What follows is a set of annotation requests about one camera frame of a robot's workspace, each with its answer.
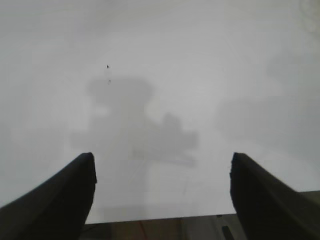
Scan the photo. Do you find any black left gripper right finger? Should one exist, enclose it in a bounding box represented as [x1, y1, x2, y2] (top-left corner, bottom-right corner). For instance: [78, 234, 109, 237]
[229, 152, 320, 240]

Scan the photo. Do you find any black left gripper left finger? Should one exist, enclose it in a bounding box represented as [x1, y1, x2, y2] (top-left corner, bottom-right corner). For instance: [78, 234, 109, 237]
[0, 152, 98, 240]

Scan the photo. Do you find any grey metal frame part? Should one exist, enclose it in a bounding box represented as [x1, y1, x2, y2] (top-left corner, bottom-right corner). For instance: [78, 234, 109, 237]
[212, 214, 239, 240]

